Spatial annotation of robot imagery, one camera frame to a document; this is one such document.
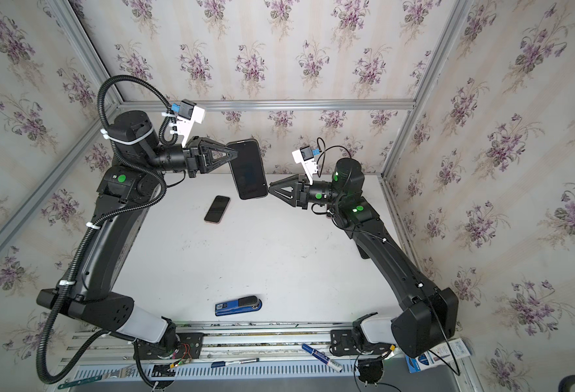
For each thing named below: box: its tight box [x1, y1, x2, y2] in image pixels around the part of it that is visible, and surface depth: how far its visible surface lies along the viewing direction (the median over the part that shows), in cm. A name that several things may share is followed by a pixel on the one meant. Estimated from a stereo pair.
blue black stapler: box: [214, 295, 263, 317], surface depth 80 cm
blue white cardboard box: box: [405, 338, 472, 374], surface depth 71 cm
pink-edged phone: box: [203, 194, 231, 225], surface depth 109 cm
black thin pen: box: [210, 357, 260, 369], surface depth 72 cm
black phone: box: [226, 138, 268, 201], surface depth 53 cm
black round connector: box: [357, 358, 384, 388], surface depth 72 cm
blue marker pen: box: [301, 343, 344, 374], surface depth 72 cm
